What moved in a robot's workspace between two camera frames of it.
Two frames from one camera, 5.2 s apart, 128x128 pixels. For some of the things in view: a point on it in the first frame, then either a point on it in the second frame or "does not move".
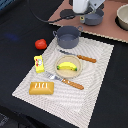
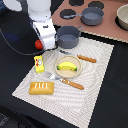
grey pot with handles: (68, 36) does not move
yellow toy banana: (67, 65) does not move
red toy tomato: (40, 44) does not move
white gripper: (82, 6) to (46, 32)
